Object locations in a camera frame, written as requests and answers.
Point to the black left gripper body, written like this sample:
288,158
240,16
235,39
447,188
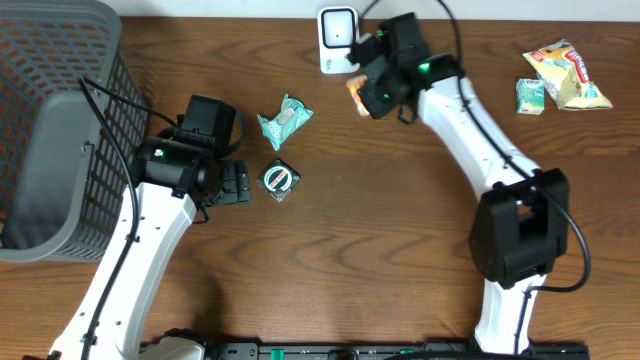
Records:
219,173

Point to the teal wet wipes pack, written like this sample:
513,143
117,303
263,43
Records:
293,114

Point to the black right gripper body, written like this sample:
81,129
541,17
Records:
378,95

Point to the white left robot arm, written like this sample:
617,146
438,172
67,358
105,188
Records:
173,176

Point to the white blue snack bag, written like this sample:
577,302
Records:
565,77

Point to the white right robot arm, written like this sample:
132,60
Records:
519,229

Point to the grey plastic mesh basket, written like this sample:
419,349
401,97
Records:
69,108

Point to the teal Kleenex tissue pack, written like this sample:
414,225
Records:
530,95

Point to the green Zam-Buk ointment tin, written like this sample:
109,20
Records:
279,180

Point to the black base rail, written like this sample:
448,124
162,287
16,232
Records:
350,351

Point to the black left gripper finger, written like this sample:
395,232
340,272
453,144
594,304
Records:
241,168
243,190

